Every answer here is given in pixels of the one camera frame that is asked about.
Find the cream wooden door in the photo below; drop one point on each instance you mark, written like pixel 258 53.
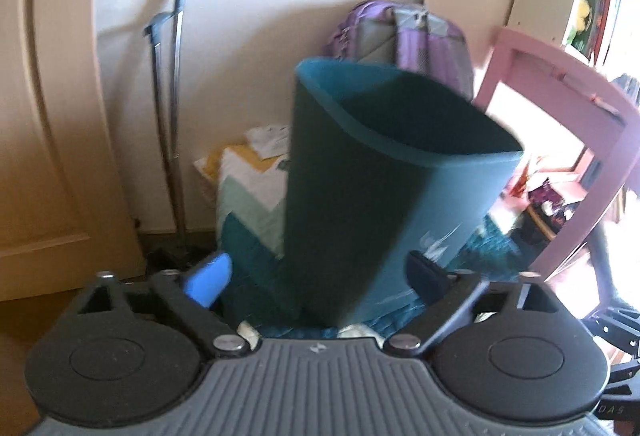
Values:
pixel 64 215

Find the pink wooden chair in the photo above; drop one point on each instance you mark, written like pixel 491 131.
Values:
pixel 585 103

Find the purple grey backpack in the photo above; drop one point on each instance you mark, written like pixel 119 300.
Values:
pixel 408 35

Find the white crumpled paper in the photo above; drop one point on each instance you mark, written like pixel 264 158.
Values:
pixel 269 141

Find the teal plastic trash bin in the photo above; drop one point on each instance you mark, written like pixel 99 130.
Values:
pixel 382 162

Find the chevron patterned quilt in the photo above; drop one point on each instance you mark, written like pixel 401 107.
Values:
pixel 248 194

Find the purple toy under chair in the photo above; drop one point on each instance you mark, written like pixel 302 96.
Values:
pixel 550 206

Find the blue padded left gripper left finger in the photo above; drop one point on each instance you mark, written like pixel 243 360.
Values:
pixel 206 281

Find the dark padded left gripper right finger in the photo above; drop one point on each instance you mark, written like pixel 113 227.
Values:
pixel 426 278

